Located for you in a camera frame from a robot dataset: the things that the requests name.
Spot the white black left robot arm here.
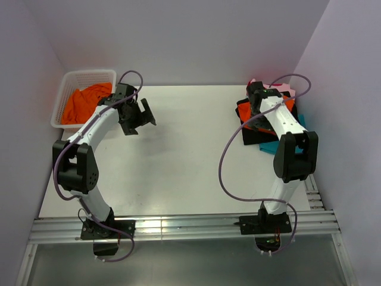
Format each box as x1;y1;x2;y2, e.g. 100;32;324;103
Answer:
52;83;156;238

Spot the aluminium table frame rail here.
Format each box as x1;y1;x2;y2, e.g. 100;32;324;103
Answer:
16;176;358;285

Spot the pink folded t-shirt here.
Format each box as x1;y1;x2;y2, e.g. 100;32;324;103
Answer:
246;79;296;97

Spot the teal folded t-shirt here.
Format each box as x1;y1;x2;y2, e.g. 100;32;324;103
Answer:
259;114;306;155

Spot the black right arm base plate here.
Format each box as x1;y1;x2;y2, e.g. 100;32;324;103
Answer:
234;214;292;235

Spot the black folded t-shirt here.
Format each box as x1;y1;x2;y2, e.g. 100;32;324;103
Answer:
235;98;298;145

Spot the orange t-shirt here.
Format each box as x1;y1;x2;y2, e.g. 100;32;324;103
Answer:
237;101;276;135
61;82;113;125

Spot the white plastic laundry basket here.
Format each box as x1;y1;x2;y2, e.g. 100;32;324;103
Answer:
51;69;117;130

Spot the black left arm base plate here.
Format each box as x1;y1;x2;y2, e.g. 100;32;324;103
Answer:
80;219;136;240

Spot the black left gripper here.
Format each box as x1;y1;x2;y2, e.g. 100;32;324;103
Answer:
120;98;155;135

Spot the orange t-shirt in basket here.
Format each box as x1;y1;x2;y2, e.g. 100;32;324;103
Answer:
61;82;113;125

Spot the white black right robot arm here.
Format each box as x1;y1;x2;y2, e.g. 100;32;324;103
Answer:
239;82;318;234

